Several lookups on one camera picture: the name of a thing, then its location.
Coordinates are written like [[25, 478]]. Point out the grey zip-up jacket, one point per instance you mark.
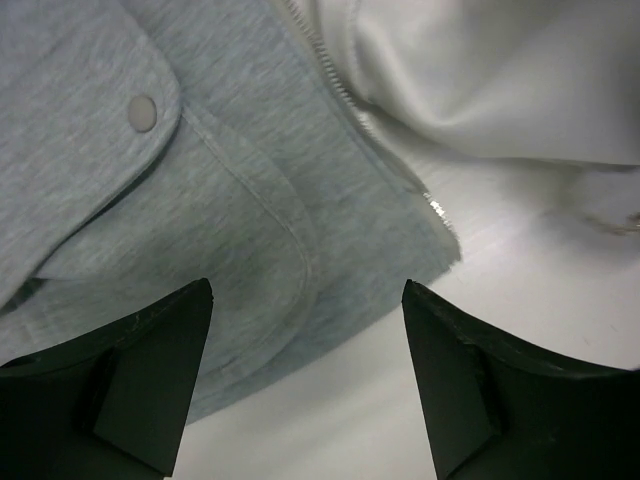
[[270, 147]]

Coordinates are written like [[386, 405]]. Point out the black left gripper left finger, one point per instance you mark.
[[109, 404]]

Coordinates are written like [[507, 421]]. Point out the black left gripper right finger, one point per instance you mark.
[[498, 407]]

